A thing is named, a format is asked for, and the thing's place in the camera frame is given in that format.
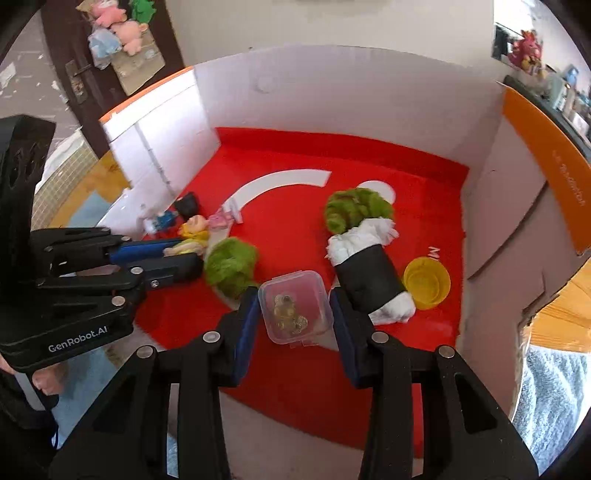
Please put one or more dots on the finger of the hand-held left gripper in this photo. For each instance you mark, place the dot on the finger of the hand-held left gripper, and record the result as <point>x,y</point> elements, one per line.
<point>143,249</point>
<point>175,270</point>

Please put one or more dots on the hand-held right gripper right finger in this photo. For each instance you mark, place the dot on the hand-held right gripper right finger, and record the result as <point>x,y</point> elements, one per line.
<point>344,332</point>

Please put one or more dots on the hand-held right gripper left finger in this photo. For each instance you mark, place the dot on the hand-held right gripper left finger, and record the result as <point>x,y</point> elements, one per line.
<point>244,332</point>

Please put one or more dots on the yellow green doll figurine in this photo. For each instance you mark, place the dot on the yellow green doll figurine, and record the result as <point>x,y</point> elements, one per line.
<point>184,249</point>

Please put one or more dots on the green fuzzy toy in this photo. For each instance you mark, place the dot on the green fuzzy toy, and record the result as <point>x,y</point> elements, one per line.
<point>228,265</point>

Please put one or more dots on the clear plastic box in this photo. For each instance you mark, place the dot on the clear plastic box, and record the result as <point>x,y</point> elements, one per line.
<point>295,309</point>

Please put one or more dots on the black roll with white tissue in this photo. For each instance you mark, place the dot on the black roll with white tissue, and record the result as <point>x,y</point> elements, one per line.
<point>369,277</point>

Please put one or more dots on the pink doll figurine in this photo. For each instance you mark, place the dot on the pink doll figurine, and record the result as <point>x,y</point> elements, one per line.
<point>220,217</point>

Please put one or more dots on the yellow plastic cap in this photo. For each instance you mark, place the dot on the yellow plastic cap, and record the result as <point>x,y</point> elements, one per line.
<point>427,281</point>

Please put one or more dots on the orange cardboard box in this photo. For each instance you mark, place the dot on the orange cardboard box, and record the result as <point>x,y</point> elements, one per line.
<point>286,92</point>

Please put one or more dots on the person's left hand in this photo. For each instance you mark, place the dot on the person's left hand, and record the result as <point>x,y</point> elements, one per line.
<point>48,381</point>

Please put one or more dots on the small blue white figurine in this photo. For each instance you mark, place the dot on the small blue white figurine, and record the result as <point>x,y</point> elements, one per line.
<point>161,220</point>

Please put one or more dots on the small black toy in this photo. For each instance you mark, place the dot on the small black toy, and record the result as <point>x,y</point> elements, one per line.
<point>187,205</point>

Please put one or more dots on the clear plastic bag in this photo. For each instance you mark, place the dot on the clear plastic bag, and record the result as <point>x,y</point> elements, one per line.
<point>138,69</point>

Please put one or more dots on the pale blue plush toy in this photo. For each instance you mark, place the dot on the pale blue plush toy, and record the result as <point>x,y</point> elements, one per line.
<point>102,48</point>

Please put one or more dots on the pink plush pig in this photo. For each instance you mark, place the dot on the pink plush pig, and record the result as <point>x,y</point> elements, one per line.
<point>106,11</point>
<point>129,37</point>

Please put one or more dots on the blue towel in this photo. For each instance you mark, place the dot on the blue towel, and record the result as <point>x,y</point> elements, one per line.
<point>549,397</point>

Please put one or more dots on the dark brown door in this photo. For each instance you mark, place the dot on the dark brown door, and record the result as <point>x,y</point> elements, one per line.
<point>60,37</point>

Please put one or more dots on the green hanging plush toy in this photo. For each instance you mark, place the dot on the green hanging plush toy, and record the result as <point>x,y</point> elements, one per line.
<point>142,7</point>

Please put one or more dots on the dark tablecloth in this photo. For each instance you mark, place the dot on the dark tablecloth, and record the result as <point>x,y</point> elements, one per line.
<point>554,115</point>

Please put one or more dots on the row of bottles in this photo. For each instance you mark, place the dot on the row of bottles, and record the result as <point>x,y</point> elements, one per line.
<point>568,92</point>

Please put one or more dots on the pink rabbit toy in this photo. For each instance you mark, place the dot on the pink rabbit toy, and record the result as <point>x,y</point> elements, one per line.
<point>526,48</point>

